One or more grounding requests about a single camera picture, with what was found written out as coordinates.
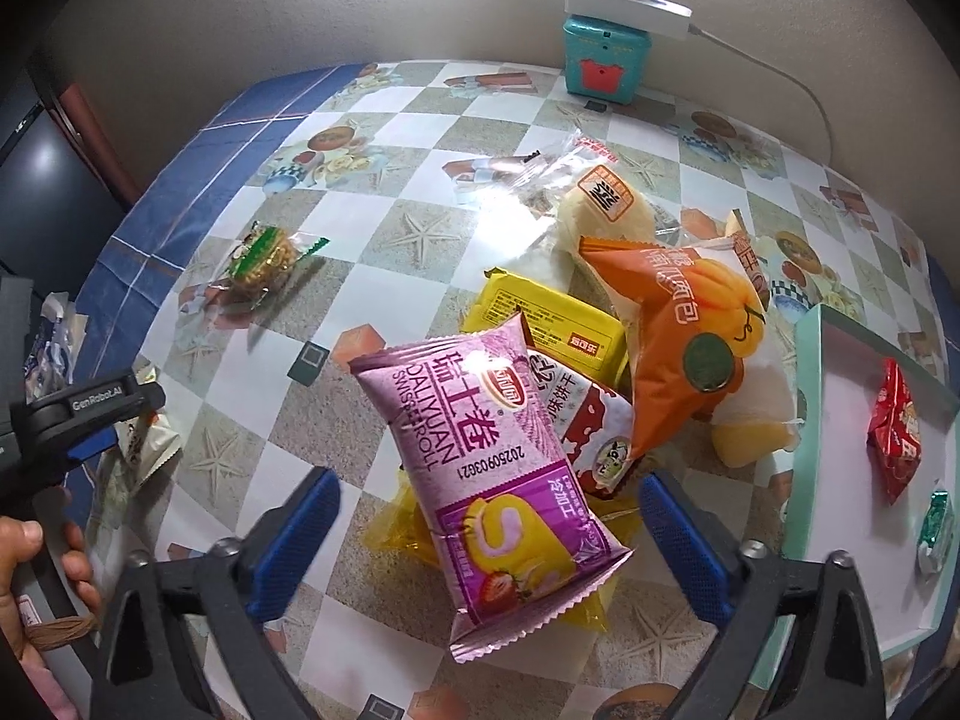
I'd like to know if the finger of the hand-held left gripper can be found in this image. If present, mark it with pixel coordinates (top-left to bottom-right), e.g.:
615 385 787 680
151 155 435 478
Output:
124 381 167 440

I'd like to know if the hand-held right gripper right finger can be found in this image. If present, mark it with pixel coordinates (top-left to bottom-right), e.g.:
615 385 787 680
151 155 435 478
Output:
637 469 886 720

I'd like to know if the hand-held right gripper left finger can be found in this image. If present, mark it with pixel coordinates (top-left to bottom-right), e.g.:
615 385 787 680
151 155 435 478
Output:
90 465 342 720

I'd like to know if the green-wrapped cookie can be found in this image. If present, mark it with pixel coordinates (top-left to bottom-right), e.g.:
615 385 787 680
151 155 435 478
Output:
180 221 331 327

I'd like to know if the purple swiss roll packet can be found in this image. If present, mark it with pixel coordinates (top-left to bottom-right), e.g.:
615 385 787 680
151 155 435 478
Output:
349 313 635 665

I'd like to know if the clear-wrapped round bun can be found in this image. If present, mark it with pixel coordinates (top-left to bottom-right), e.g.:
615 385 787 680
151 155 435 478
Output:
459 127 680 256

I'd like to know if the person's left hand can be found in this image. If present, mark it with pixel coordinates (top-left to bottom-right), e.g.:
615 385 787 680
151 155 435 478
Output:
0 516 102 661

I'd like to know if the small pale snack packet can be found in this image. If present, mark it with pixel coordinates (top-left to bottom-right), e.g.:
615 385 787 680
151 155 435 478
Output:
90 420 181 541

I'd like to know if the crumpled blue and white packaging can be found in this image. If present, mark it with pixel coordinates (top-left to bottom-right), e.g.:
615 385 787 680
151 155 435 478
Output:
22 289 91 398

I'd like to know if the yellow transparent snack packet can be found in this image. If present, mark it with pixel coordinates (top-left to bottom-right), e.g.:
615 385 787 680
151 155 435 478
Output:
364 465 638 631

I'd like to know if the red and white biscuit packet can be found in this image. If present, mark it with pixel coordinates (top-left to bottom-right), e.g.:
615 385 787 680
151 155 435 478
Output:
525 349 646 500

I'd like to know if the red snack packet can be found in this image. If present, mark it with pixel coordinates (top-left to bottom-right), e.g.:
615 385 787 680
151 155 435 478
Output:
866 358 922 507

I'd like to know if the green and white candy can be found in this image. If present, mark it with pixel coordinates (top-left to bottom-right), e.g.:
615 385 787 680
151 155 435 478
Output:
916 480 957 578

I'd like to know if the dark monitor screen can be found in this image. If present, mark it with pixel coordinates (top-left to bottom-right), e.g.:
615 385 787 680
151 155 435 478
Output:
0 52 125 278

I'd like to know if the clear bread packet orange label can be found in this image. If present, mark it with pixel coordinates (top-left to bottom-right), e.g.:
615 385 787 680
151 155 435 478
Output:
720 210 781 316

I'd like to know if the checkered printed tablecloth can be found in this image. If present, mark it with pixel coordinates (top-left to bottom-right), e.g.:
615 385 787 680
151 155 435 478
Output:
64 60 960 720

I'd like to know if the teal cube toy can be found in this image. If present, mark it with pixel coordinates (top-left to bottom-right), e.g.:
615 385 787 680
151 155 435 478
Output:
562 13 653 100

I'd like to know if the white power strip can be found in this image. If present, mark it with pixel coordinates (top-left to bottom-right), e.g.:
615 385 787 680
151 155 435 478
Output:
565 0 695 42

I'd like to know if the brown wooden frame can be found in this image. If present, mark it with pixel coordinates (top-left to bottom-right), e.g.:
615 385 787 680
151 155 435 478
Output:
30 52 143 203

